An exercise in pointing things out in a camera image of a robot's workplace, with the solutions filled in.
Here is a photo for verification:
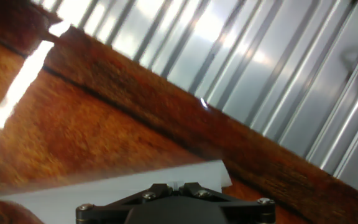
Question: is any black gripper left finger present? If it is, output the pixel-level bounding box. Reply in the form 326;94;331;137
75;182;176;224

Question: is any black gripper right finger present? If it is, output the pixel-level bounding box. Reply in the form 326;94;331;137
178;182;277;224

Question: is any white paper sheet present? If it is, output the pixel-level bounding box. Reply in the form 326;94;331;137
0;159;233;224

